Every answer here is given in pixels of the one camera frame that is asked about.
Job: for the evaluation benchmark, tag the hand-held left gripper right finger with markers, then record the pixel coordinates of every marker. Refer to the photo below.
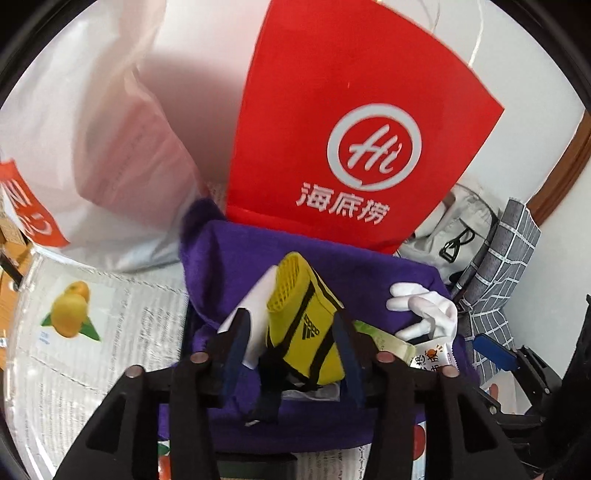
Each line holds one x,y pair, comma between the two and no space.
349,369

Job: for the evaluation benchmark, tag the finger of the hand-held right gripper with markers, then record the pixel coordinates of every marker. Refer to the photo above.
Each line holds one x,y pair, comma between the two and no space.
494,355

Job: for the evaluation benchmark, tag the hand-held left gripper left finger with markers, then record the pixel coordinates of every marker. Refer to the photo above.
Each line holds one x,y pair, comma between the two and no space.
234,353

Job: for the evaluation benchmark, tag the green printed tissue pack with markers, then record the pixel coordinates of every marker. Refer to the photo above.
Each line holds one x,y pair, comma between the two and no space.
385,341

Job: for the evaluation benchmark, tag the white strawberry snack packet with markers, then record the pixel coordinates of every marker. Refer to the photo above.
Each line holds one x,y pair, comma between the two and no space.
431,357

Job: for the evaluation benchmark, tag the white sponge block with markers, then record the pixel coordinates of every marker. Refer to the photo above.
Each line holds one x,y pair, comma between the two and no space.
251,318

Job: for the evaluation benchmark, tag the white glove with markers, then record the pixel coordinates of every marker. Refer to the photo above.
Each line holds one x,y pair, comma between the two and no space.
427,311

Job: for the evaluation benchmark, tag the grey checked cloth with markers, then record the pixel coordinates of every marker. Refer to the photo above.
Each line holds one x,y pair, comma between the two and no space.
503,263

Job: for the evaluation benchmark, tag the purple towel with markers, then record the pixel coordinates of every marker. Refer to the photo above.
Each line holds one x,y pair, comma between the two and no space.
323,272

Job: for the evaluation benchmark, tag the beige fabric bag black buckle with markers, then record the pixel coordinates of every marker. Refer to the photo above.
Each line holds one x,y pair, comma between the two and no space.
455,226

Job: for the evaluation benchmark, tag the red paper bag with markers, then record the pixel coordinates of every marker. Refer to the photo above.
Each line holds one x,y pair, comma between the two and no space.
351,115

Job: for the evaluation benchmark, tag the white plastic shopping bag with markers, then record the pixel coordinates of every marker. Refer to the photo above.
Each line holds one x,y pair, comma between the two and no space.
92,138

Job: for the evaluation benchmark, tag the brown wooden door frame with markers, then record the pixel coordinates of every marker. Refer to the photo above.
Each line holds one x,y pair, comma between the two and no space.
565,170

